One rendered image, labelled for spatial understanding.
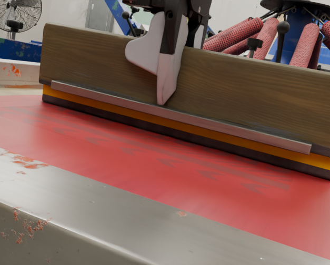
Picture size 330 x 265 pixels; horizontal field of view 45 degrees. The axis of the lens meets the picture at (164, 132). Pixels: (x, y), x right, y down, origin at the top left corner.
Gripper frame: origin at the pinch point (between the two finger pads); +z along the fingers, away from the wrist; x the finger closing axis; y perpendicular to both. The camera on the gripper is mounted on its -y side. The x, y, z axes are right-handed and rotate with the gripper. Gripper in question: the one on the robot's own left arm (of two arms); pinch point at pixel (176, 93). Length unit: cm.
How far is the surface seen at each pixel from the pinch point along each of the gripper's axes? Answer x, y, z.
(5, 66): -2.6, 26.6, 1.0
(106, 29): -431, 273, -36
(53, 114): 4.7, 12.1, 4.5
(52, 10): -442, 372, -52
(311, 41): -87, -8, -17
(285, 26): -50, -4, -15
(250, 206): 15.0, -11.9, 5.2
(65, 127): 8.9, 7.4, 4.6
